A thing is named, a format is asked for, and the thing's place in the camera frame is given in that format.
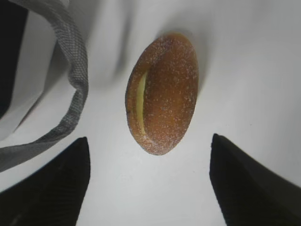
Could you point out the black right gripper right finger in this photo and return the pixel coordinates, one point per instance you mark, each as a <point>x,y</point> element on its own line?
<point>248,193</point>

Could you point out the navy and white lunch bag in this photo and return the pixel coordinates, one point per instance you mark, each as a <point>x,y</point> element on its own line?
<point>29,30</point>

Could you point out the brown bread roll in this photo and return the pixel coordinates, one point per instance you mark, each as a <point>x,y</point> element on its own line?
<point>161,93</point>

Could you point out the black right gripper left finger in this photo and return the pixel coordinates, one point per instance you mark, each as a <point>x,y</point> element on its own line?
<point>53,195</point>

